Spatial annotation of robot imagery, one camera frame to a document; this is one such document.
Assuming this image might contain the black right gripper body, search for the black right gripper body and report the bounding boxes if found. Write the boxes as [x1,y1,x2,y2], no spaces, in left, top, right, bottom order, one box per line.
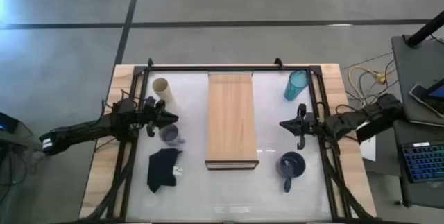
[296,103,324,150]

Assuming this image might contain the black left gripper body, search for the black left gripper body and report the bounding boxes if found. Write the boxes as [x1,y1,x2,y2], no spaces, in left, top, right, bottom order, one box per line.
[140,96,167,138]

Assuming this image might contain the grey lavender mug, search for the grey lavender mug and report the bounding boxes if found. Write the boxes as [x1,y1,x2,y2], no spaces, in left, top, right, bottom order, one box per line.
[159,123,186,147]

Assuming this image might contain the beige plastic cup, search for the beige plastic cup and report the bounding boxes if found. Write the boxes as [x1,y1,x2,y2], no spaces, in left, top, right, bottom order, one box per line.
[151,77,174,104]

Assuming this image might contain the dark blue ceramic mug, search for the dark blue ceramic mug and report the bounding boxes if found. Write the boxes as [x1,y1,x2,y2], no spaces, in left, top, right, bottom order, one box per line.
[277,151,307,193]

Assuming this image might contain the teal transparent plastic tumbler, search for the teal transparent plastic tumbler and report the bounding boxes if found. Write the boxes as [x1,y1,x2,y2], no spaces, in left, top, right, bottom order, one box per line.
[284,70,309,101]

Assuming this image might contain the light wooden shelf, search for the light wooden shelf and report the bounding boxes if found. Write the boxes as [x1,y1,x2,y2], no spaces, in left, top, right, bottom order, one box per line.
[205,71,260,171]

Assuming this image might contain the grey keyboard cart shelf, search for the grey keyboard cart shelf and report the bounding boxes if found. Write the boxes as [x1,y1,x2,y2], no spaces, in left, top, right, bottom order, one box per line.
[393,119,444,210]

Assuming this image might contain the black cloth with white tag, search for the black cloth with white tag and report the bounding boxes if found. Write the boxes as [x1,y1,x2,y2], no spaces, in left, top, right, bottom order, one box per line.
[146,148,184,194]

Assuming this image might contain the white paper sheet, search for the white paper sheet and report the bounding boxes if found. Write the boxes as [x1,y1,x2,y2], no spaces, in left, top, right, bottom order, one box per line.
[358,135,377,162]

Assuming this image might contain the grey side desk top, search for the grey side desk top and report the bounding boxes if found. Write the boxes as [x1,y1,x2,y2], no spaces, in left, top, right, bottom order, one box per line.
[391,35,444,128]

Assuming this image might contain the smartphone with light case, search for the smartphone with light case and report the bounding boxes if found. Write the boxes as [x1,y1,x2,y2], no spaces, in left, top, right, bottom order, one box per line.
[408,83,444,119]

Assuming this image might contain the black keyboard with blue backlight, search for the black keyboard with blue backlight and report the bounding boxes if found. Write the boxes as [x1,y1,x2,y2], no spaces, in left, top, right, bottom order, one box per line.
[401,141,444,184]

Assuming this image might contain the dark tablet with blue screen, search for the dark tablet with blue screen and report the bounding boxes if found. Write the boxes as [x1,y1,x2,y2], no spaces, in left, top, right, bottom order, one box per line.
[425,78,444,101]

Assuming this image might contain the black device with blue light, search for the black device with blue light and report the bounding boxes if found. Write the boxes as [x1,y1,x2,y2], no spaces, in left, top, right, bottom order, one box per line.
[0,112,20,135]

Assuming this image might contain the black pole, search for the black pole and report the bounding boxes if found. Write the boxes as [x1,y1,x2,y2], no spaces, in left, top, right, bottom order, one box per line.
[404,10,444,48]

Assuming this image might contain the yellow cable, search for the yellow cable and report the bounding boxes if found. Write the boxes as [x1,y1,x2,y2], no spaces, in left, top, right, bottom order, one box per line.
[348,64,396,107]

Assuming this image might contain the black metal table frame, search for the black metal table frame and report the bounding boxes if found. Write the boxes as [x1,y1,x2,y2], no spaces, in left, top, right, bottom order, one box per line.
[105,64,353,223]

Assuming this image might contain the black cable bundle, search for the black cable bundle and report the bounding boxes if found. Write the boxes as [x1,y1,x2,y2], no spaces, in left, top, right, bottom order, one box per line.
[83,154,136,222]
[322,147,375,222]

